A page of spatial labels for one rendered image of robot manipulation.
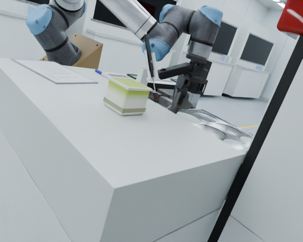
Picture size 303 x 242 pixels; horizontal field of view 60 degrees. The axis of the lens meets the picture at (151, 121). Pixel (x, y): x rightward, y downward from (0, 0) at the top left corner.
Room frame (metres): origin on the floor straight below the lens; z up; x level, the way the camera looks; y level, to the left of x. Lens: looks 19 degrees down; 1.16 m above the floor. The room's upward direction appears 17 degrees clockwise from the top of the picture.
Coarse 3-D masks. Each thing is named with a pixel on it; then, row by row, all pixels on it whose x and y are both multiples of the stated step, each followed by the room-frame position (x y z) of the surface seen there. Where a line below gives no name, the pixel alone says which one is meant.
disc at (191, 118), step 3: (177, 114) 0.91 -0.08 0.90; (180, 114) 0.92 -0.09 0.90; (183, 114) 0.93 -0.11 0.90; (186, 114) 0.94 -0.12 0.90; (189, 114) 0.96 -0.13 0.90; (183, 117) 0.89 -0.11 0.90; (186, 117) 0.90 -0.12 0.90; (189, 117) 0.92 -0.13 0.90; (192, 117) 0.93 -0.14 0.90; (195, 117) 0.94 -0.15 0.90; (189, 120) 0.88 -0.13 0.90; (192, 120) 0.89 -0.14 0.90; (195, 120) 0.90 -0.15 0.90; (198, 120) 0.91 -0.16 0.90
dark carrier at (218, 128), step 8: (184, 112) 0.96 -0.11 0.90; (192, 112) 1.00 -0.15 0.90; (200, 112) 1.04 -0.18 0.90; (200, 120) 0.92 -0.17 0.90; (208, 120) 0.96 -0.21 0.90; (216, 120) 0.99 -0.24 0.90; (208, 128) 0.85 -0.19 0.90; (216, 128) 0.88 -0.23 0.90; (224, 128) 0.91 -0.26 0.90; (232, 128) 0.94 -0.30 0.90; (216, 136) 0.79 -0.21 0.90; (224, 136) 0.82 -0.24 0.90; (232, 136) 0.84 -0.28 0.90; (240, 136) 0.87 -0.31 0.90; (248, 136) 0.90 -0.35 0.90
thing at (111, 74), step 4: (104, 72) 0.96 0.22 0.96; (108, 72) 0.98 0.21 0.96; (112, 76) 0.93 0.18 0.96; (116, 76) 0.97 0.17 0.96; (120, 76) 0.99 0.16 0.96; (124, 76) 1.01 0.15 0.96; (128, 76) 1.02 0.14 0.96; (160, 80) 1.16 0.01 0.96; (164, 80) 1.18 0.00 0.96; (168, 80) 1.20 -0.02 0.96; (168, 84) 1.11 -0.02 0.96; (172, 84) 1.13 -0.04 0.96
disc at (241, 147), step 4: (224, 140) 0.78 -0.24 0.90; (228, 140) 0.79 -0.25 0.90; (232, 140) 0.80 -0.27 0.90; (228, 144) 0.75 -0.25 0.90; (232, 144) 0.76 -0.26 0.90; (236, 144) 0.78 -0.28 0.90; (240, 144) 0.79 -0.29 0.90; (244, 144) 0.80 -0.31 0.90; (236, 148) 0.74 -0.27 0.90; (240, 148) 0.75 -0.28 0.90; (244, 148) 0.76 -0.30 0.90; (244, 152) 0.72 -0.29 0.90
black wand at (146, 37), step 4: (144, 36) 0.76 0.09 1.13; (148, 36) 0.76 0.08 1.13; (148, 40) 0.75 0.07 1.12; (148, 44) 0.74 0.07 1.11; (148, 48) 0.74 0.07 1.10; (148, 52) 0.73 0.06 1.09; (148, 56) 0.73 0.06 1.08; (148, 60) 0.73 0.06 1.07; (152, 64) 0.72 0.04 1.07; (152, 68) 0.72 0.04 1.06; (152, 72) 0.72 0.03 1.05; (152, 76) 0.71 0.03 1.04; (156, 96) 0.69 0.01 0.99; (156, 100) 0.68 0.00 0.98
